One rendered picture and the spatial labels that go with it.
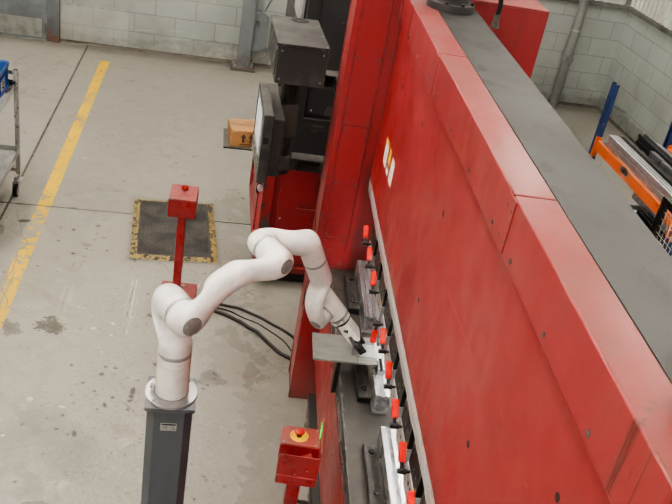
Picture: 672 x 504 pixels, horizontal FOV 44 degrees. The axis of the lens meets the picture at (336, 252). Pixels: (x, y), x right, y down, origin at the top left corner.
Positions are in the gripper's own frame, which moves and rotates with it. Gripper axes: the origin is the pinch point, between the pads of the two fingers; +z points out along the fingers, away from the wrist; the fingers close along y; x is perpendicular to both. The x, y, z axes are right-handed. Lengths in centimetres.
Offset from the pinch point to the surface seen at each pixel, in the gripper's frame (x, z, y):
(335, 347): 9.3, -4.8, 0.3
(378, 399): -0.3, 9.9, -24.3
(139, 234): 161, -4, 247
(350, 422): 12.5, 9.0, -30.6
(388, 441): -2, 9, -50
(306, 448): 31.4, 6.7, -35.9
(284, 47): -25, -98, 100
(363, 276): -2, 9, 65
